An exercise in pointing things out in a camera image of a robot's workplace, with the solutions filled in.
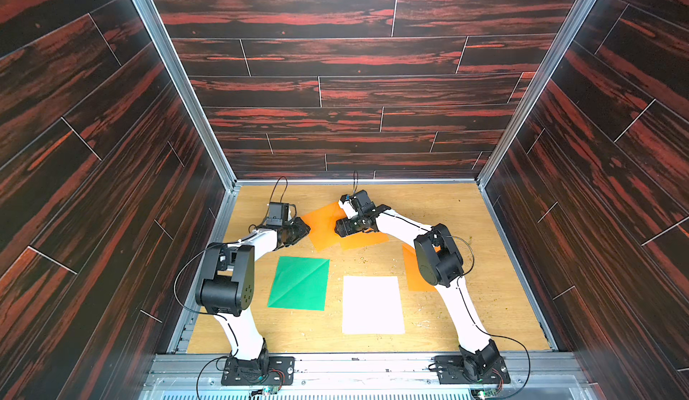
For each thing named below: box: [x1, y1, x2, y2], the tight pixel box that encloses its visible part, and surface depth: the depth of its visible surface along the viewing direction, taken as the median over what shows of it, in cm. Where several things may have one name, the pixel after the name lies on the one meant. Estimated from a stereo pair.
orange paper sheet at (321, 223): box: [301, 200, 348, 252], surface depth 105 cm
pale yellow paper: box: [341, 275, 406, 335], surface depth 88 cm
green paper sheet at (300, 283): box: [267, 256, 331, 312], surface depth 93 cm
